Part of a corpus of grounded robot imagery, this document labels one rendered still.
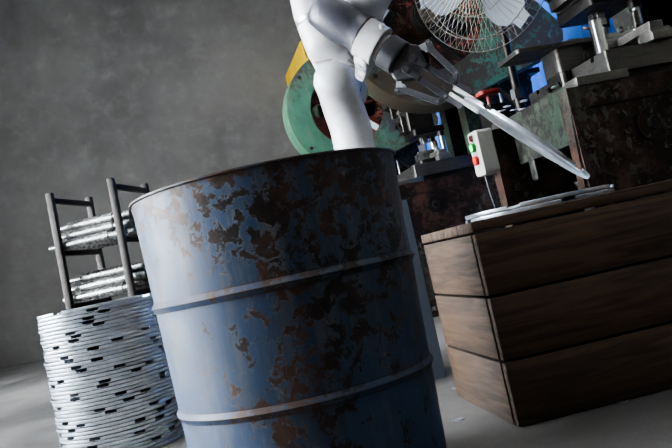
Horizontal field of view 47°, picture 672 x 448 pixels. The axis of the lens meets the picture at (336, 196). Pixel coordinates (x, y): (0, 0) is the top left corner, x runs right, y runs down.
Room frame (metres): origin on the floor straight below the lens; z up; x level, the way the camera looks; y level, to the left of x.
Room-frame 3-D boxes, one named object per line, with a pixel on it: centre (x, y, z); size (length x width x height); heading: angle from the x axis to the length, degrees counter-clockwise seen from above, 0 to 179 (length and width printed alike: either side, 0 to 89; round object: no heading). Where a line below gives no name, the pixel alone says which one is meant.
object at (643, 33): (1.98, -0.86, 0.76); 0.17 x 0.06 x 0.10; 12
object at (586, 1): (2.14, -0.83, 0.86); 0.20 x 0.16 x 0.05; 12
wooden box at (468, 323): (1.53, -0.39, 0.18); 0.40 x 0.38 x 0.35; 98
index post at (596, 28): (1.94, -0.74, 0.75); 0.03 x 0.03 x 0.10; 12
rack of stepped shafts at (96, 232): (3.88, 1.17, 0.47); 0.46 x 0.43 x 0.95; 82
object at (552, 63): (2.11, -0.66, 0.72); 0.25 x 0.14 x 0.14; 102
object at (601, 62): (2.14, -0.83, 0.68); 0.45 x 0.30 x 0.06; 12
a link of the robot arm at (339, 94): (1.99, -0.07, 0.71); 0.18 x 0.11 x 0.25; 165
